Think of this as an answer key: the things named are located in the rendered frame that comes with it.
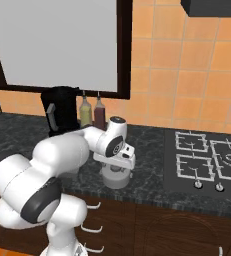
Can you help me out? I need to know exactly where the dark framed window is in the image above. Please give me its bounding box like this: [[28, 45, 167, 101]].
[[0, 0, 134, 101]]

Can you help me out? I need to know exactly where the dark wood cupboard door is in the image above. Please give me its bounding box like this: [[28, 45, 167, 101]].
[[135, 203, 231, 256]]

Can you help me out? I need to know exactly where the dark red sauce bottle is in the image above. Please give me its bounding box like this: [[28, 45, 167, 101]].
[[93, 92, 107, 131]]

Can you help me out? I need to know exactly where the black blender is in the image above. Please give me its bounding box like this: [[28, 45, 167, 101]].
[[40, 85, 81, 138]]

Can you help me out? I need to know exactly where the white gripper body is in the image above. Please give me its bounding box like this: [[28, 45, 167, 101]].
[[92, 150, 137, 172]]

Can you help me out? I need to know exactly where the white drawer handle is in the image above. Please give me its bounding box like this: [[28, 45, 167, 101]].
[[83, 243, 106, 254], [86, 201, 102, 211], [80, 223, 104, 234]]

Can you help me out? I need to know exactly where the yellow oil bottle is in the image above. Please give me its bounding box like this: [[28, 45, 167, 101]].
[[79, 90, 94, 129]]

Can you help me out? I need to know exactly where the black range hood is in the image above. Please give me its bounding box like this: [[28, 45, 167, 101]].
[[180, 0, 231, 19]]

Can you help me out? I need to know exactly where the black gas hob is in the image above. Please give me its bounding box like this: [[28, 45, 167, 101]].
[[163, 128, 231, 202]]

